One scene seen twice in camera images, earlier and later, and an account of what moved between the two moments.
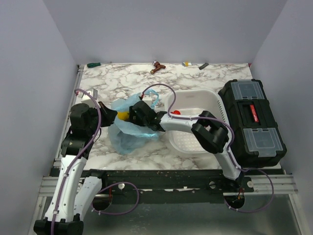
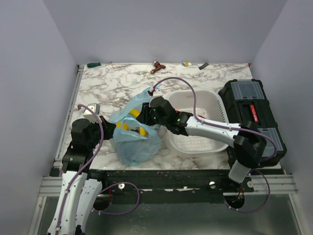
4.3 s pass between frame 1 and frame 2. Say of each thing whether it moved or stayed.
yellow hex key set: stayed
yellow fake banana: moved
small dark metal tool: stayed
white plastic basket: stayed
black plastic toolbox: stayed
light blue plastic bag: moved
